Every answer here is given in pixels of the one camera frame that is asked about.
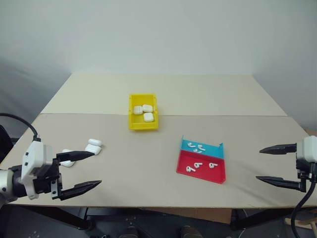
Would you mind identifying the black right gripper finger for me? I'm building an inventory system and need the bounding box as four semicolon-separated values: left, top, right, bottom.
255;175;308;193
259;142;298;156

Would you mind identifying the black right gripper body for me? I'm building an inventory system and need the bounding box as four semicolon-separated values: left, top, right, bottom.
296;158;317;182

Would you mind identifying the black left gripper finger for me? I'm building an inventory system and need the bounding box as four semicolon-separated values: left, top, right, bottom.
59;179;103;201
56;150;96;162

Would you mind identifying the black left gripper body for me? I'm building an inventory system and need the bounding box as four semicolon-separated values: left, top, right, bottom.
33;158;63;200

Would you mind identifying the yellow plastic bin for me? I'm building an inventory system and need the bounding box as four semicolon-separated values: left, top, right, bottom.
127;93;160;131

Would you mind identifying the black object beside table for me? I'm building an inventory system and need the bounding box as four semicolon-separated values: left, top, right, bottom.
0;123;18;161

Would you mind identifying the red and blue tray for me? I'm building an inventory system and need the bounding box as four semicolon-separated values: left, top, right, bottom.
175;135;227;184

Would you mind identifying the dark rounded shape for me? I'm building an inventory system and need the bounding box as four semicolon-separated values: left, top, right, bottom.
180;225;202;238

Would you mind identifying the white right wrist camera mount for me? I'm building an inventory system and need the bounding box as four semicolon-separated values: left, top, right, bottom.
296;135;317;164

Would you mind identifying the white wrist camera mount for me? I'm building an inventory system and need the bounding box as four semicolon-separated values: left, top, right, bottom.
20;141;54;200
296;135;317;164

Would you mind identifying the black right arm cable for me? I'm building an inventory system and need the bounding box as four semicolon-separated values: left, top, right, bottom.
290;162;317;238

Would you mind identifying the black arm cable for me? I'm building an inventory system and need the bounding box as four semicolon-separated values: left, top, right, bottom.
290;162;317;238
0;113;42;143

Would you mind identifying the black table leg frame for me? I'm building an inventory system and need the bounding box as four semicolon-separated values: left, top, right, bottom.
23;205;96;231
229;208;299;232

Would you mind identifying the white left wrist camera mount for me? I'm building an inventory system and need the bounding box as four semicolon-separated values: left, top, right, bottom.
20;141;54;200

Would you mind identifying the light wooden frame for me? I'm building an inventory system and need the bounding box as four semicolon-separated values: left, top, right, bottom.
284;207;317;238

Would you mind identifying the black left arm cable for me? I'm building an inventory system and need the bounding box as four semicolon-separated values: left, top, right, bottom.
0;113;42;143

